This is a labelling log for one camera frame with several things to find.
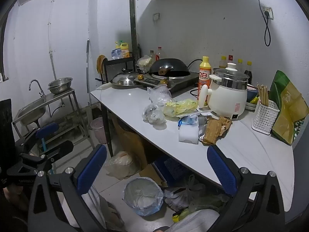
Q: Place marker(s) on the white chopstick holder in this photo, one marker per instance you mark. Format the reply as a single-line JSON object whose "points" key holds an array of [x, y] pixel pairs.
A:
{"points": [[264, 118]]}

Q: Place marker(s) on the cardboard sheet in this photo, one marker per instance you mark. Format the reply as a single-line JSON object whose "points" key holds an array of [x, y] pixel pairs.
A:
{"points": [[135, 145]]}

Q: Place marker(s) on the blue crate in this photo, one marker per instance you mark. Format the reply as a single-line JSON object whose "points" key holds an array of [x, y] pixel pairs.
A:
{"points": [[171, 169]]}

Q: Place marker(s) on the small wall switch box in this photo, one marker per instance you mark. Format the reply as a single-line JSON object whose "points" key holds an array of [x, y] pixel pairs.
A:
{"points": [[156, 17]]}

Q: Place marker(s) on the brown cracker wrapper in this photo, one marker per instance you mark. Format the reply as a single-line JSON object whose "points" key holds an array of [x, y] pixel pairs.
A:
{"points": [[225, 124], [212, 131]]}

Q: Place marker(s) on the person's left forearm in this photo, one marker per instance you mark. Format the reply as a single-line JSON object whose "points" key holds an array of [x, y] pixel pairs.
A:
{"points": [[12, 220]]}

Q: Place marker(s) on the grey mop pole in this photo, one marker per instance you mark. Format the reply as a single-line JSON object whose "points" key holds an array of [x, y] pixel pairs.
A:
{"points": [[87, 72]]}

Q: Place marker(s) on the dark wall pipe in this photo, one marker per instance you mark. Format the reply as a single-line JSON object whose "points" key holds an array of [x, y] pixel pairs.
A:
{"points": [[2, 53]]}

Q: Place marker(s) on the blue bowl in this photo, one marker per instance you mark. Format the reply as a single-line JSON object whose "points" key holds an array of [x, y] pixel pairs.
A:
{"points": [[252, 93]]}

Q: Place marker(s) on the clear glass bottle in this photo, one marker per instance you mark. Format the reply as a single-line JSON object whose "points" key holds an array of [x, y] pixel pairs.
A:
{"points": [[151, 54]]}

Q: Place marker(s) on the blue label plastic bottles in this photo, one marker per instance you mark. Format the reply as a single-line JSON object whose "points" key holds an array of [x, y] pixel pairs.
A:
{"points": [[115, 53]]}

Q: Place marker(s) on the bundle of wooden chopsticks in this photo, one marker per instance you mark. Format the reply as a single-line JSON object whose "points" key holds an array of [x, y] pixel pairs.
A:
{"points": [[263, 94]]}

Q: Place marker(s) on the black table leg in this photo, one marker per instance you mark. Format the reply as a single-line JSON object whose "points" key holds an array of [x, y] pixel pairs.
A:
{"points": [[106, 125]]}

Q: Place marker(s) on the red cap sauce bottle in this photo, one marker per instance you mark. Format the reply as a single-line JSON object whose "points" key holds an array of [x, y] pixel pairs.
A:
{"points": [[230, 58]]}

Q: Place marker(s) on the black stove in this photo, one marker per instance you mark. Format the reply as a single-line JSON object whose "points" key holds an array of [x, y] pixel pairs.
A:
{"points": [[178, 83]]}

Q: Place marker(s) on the white foam block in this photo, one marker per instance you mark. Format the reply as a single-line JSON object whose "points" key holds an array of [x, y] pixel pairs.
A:
{"points": [[188, 135]]}

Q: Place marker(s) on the metal post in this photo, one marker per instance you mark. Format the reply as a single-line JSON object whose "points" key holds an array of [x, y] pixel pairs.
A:
{"points": [[132, 29]]}

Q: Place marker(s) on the yellow cloth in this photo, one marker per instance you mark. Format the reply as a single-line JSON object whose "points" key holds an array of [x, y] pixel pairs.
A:
{"points": [[100, 64]]}

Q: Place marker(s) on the yellow plastic packaging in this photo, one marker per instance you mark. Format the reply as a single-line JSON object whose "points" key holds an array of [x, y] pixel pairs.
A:
{"points": [[179, 107]]}

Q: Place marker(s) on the white plate stack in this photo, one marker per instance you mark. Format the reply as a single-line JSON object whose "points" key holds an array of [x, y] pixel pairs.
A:
{"points": [[249, 106]]}

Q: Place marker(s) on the steel bowl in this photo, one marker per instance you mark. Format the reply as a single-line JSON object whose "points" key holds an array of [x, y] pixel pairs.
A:
{"points": [[61, 82]]}

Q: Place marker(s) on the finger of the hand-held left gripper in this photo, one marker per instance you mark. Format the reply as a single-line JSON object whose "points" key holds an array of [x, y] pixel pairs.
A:
{"points": [[47, 128], [61, 147]]}

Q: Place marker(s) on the grey paper tag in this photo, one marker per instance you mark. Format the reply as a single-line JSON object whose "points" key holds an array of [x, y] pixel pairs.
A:
{"points": [[189, 113]]}

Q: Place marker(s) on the steel sink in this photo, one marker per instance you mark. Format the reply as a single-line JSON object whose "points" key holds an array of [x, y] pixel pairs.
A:
{"points": [[31, 112]]}

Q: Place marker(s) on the white cloth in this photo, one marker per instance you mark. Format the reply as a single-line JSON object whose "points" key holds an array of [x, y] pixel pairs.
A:
{"points": [[99, 207]]}

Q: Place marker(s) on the clear plastic bag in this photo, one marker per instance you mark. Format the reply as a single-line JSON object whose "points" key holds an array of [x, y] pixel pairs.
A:
{"points": [[154, 114], [159, 94]]}

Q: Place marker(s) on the yellow sponge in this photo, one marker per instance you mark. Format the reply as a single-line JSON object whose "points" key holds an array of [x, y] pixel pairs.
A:
{"points": [[254, 100]]}

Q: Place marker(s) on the white sack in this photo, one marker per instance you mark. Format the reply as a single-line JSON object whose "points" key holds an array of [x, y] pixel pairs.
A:
{"points": [[198, 220]]}

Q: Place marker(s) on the plastic bag of food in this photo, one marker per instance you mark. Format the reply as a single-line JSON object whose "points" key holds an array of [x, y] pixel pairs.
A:
{"points": [[144, 62]]}

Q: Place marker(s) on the white electric cooking pot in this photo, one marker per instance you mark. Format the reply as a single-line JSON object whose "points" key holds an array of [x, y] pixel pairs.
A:
{"points": [[227, 99]]}

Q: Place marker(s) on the person's left hand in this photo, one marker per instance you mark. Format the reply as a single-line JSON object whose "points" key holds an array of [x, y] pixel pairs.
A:
{"points": [[14, 197]]}

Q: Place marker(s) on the waste bin with plastic liner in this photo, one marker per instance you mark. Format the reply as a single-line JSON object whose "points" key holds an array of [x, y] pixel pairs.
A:
{"points": [[143, 197]]}

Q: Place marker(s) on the blue white plastic packet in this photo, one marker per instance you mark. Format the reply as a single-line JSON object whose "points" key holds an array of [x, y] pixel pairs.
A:
{"points": [[190, 120]]}

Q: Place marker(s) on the yellow detergent jug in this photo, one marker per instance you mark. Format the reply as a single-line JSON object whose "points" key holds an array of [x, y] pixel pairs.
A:
{"points": [[124, 50]]}

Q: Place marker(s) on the dark soy sauce bottle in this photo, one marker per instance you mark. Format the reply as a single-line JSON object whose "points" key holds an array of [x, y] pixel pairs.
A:
{"points": [[248, 73]]}

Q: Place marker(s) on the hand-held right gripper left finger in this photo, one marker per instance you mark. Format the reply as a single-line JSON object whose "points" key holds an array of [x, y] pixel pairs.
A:
{"points": [[93, 166]]}

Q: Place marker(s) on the steel faucet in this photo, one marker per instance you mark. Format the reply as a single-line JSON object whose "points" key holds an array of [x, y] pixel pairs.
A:
{"points": [[36, 82]]}

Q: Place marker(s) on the white wall pipe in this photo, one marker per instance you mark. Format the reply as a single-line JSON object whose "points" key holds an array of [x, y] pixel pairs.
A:
{"points": [[51, 41]]}

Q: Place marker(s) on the orange detergent bottle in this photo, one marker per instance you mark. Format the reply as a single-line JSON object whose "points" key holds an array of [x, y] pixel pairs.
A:
{"points": [[204, 77]]}

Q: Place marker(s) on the yellow cap sauce bottle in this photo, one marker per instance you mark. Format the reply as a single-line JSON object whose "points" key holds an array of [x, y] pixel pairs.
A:
{"points": [[239, 64], [222, 62]]}

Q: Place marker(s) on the black metal rack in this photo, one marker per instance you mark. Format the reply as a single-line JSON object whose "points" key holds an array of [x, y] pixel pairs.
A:
{"points": [[119, 61]]}

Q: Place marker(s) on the wall power socket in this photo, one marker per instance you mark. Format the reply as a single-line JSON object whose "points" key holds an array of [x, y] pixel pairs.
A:
{"points": [[267, 12]]}

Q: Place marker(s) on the translucent plastic bag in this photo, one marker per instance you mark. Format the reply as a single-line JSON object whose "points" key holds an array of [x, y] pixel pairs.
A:
{"points": [[120, 164]]}

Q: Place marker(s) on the green yellow bag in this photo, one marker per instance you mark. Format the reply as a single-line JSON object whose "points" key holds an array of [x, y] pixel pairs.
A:
{"points": [[287, 111]]}

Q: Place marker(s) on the pink waste bin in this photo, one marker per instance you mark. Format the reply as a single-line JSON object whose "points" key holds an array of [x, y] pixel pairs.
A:
{"points": [[99, 130]]}

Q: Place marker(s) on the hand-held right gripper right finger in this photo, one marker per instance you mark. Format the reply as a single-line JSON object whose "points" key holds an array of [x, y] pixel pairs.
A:
{"points": [[222, 171]]}

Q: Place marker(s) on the black wok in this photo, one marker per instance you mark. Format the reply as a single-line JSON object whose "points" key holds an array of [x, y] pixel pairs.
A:
{"points": [[169, 65]]}

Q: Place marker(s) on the red cap clear bottle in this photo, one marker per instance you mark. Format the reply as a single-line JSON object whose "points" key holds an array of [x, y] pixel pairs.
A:
{"points": [[158, 53]]}

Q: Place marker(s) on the steel wok lid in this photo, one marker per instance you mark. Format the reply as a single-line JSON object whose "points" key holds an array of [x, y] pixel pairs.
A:
{"points": [[124, 79]]}

